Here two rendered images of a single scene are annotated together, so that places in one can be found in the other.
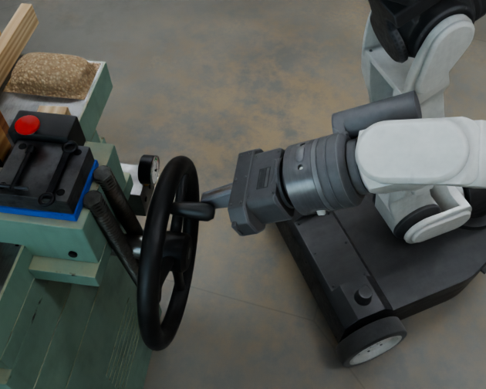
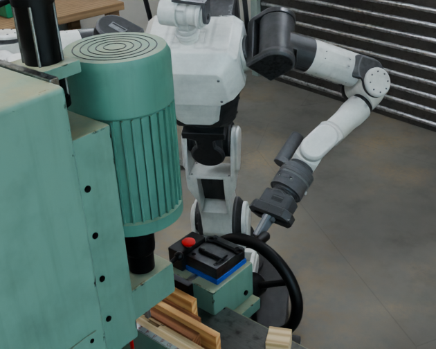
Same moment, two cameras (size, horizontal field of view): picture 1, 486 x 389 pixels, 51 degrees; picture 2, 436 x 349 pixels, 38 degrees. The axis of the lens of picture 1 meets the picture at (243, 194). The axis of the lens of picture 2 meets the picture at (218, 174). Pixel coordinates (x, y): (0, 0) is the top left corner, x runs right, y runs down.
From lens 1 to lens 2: 1.26 m
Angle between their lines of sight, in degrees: 48
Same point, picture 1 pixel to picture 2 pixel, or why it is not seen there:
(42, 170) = (216, 251)
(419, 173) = (329, 144)
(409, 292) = (277, 320)
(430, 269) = (270, 302)
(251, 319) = not seen: outside the picture
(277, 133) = not seen: hidden behind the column
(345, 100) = not seen: hidden behind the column
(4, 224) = (223, 290)
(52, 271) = (243, 311)
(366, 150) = (309, 151)
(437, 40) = (236, 138)
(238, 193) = (276, 210)
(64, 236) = (244, 276)
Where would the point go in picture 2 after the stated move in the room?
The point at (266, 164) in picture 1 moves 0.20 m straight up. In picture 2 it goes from (270, 195) to (270, 121)
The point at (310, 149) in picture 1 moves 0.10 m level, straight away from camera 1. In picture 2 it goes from (286, 171) to (255, 159)
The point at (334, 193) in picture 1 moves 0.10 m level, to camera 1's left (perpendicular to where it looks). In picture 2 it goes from (308, 176) to (290, 194)
